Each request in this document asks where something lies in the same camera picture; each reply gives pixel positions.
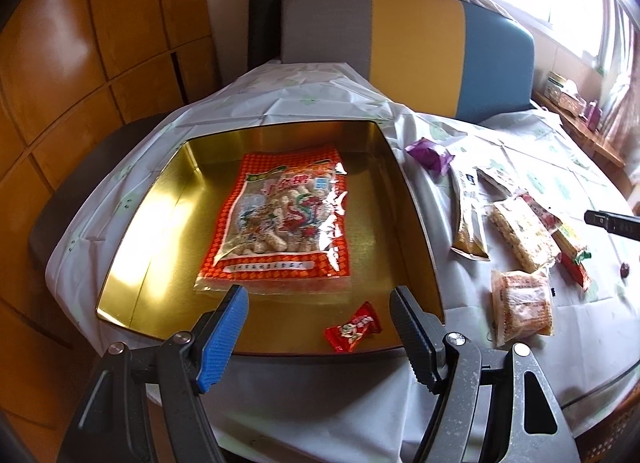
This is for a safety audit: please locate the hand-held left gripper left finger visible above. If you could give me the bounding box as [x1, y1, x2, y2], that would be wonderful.
[59, 284, 250, 463]

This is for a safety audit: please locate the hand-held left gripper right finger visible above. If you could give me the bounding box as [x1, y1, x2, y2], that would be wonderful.
[389, 284, 588, 463]

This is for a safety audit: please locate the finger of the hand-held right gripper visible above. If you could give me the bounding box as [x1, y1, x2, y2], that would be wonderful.
[583, 210, 640, 241]

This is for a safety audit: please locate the long bar packet green label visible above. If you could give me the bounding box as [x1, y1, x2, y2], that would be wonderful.
[520, 190, 593, 291]

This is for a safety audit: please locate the small red candy packet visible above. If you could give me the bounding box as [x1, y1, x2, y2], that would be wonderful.
[325, 301, 383, 353]

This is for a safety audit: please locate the pale rice bar packet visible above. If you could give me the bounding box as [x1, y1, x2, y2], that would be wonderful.
[487, 197, 562, 273]

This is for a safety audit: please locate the gold metal tin box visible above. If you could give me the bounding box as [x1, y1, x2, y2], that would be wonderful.
[95, 118, 446, 356]

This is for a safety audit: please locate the orange cracker packet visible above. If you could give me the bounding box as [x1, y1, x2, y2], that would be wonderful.
[490, 269, 555, 348]

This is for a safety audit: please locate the white packet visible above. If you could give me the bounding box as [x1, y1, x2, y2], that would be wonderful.
[475, 166, 526, 196]

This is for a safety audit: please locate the large red snack bag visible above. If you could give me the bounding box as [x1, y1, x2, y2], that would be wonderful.
[192, 143, 351, 305]

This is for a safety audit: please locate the purple snack packet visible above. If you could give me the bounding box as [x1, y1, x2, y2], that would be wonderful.
[405, 137, 456, 178]

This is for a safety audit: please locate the wooden side shelf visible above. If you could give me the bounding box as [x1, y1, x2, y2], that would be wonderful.
[532, 88, 626, 169]

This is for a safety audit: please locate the tissue box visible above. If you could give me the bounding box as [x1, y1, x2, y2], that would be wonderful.
[542, 70, 587, 116]

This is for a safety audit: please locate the white plastic tablecloth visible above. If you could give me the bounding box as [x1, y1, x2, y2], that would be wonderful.
[44, 60, 638, 463]

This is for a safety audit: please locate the grey yellow blue chair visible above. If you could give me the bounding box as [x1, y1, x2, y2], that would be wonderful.
[280, 0, 535, 125]

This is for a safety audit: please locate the black rolled mat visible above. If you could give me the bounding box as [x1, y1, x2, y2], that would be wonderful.
[248, 0, 290, 71]

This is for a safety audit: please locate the wooden panel cabinet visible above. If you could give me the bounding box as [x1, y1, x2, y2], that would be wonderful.
[0, 0, 221, 463]

